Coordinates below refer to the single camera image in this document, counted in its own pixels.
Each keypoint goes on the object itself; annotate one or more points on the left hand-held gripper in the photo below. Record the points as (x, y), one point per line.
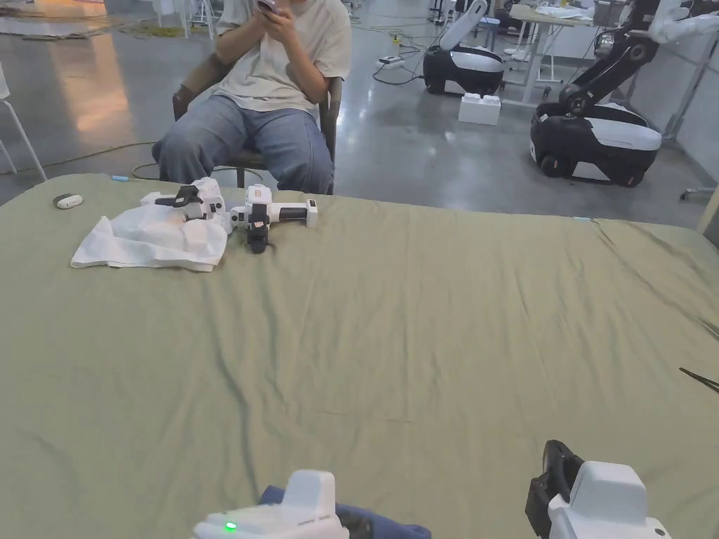
(309, 505)

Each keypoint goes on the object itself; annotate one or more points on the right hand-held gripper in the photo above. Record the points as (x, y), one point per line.
(606, 499)

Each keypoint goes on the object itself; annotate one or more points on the dark blue garment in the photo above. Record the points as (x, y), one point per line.
(387, 528)

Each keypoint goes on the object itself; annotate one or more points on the bed with pale green sheet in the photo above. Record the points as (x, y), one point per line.
(393, 337)

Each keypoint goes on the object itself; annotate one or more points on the spare white hand-held gripper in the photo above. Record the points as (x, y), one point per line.
(202, 199)
(264, 213)

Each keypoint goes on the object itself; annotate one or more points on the white cloth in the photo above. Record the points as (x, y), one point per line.
(140, 241)

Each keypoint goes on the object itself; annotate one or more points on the white foam box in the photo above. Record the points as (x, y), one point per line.
(479, 109)

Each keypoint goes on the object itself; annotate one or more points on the small white earbud case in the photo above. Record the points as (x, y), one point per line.
(68, 201)

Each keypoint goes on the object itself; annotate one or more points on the white power strip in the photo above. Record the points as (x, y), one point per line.
(391, 60)

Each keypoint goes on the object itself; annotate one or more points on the white desk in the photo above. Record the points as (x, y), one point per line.
(547, 17)

